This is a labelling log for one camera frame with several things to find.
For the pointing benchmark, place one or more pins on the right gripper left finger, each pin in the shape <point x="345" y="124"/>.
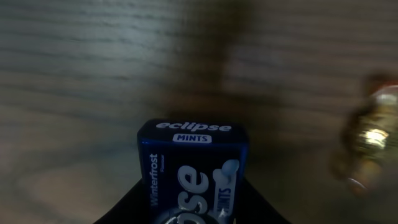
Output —
<point x="133" y="208"/>

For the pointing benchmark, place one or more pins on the gold wrapped candy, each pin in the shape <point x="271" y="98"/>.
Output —
<point x="373" y="137"/>

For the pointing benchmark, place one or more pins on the blue candy pack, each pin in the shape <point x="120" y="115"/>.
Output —
<point x="192" y="174"/>

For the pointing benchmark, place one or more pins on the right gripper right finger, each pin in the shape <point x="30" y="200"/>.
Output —
<point x="258" y="208"/>

